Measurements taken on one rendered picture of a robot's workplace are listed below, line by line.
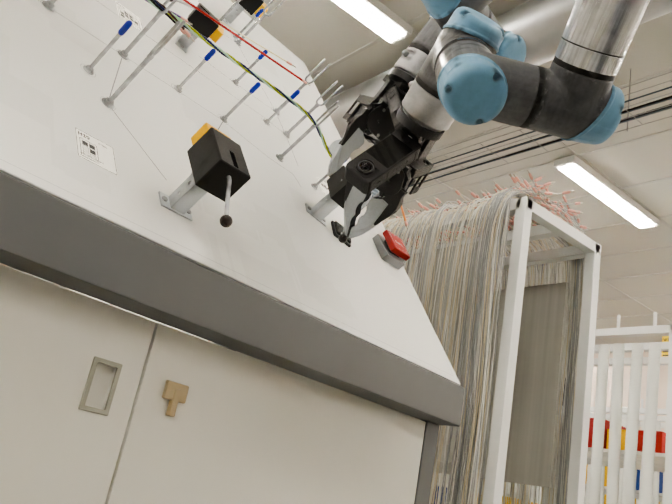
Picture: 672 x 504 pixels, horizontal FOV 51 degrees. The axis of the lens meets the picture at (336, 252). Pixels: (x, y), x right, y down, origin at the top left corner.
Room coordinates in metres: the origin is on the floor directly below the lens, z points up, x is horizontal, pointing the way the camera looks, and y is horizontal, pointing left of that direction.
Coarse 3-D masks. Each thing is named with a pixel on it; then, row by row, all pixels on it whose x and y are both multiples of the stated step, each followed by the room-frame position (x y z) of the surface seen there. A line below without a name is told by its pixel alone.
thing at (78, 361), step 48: (0, 288) 0.64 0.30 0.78; (48, 288) 0.67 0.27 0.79; (0, 336) 0.65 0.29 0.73; (48, 336) 0.68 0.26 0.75; (96, 336) 0.72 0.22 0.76; (144, 336) 0.76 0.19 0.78; (0, 384) 0.66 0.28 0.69; (48, 384) 0.69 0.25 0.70; (96, 384) 0.74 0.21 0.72; (0, 432) 0.67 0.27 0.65; (48, 432) 0.70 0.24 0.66; (96, 432) 0.74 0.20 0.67; (0, 480) 0.68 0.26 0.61; (48, 480) 0.71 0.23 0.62; (96, 480) 0.75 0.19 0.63
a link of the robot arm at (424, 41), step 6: (432, 18) 0.97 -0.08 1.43; (426, 24) 0.98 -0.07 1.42; (432, 24) 0.96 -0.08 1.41; (426, 30) 0.97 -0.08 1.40; (432, 30) 0.96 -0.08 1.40; (438, 30) 0.96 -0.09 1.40; (420, 36) 0.98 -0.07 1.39; (426, 36) 0.97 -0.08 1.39; (432, 36) 0.96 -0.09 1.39; (438, 36) 0.96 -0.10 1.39; (414, 42) 0.98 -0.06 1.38; (420, 42) 0.97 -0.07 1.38; (426, 42) 0.97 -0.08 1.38; (432, 42) 0.97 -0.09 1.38; (420, 48) 0.97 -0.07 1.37; (426, 48) 0.97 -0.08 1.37
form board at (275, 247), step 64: (0, 0) 0.70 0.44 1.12; (64, 0) 0.81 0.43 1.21; (128, 0) 0.96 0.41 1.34; (0, 64) 0.65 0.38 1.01; (64, 64) 0.74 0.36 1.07; (128, 64) 0.86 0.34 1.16; (192, 64) 1.02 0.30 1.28; (256, 64) 1.28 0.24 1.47; (0, 128) 0.61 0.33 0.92; (64, 128) 0.68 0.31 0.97; (128, 128) 0.77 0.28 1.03; (192, 128) 0.90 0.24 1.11; (256, 128) 1.09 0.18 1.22; (320, 128) 1.37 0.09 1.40; (64, 192) 0.63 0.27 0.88; (128, 192) 0.71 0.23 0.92; (256, 192) 0.95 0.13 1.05; (320, 192) 1.16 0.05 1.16; (192, 256) 0.75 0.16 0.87; (256, 256) 0.86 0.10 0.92; (320, 256) 1.01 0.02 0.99; (320, 320) 0.91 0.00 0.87; (384, 320) 1.07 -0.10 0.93
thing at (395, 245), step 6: (384, 234) 1.21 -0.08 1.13; (390, 234) 1.21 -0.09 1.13; (384, 240) 1.23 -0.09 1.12; (390, 240) 1.20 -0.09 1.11; (396, 240) 1.22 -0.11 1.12; (390, 246) 1.20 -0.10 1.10; (396, 246) 1.20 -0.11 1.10; (402, 246) 1.23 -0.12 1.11; (390, 252) 1.22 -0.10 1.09; (396, 252) 1.21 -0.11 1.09; (402, 252) 1.21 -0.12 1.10; (402, 258) 1.23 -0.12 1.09; (408, 258) 1.23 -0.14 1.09
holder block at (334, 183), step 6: (342, 168) 1.03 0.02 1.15; (336, 174) 1.04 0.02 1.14; (342, 174) 1.02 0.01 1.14; (330, 180) 1.04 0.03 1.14; (336, 180) 1.03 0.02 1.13; (342, 180) 1.02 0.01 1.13; (330, 186) 1.04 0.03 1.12; (336, 186) 1.02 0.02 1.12; (342, 186) 1.01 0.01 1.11; (330, 192) 1.03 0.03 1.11; (336, 192) 1.02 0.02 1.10; (342, 192) 1.02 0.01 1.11; (336, 198) 1.02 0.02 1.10; (342, 198) 1.03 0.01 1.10; (342, 204) 1.03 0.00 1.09
